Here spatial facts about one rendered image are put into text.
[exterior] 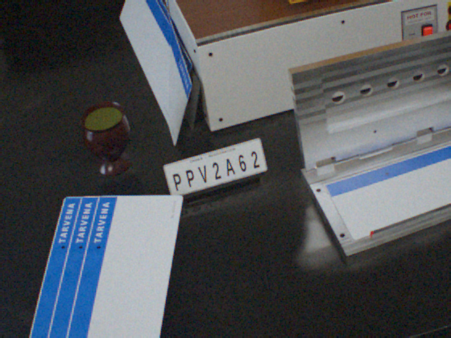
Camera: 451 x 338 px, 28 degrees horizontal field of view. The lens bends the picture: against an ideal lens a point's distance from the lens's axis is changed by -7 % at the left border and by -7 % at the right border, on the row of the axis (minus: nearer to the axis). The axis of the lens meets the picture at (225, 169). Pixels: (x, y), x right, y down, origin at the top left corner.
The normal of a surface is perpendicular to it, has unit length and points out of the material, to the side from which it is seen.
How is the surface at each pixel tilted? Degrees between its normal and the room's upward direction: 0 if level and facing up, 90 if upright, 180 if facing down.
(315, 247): 0
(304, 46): 90
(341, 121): 81
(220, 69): 90
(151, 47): 63
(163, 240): 0
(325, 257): 0
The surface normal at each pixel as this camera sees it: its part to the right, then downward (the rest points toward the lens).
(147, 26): -0.89, -0.07
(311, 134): 0.26, 0.51
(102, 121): -0.11, -0.73
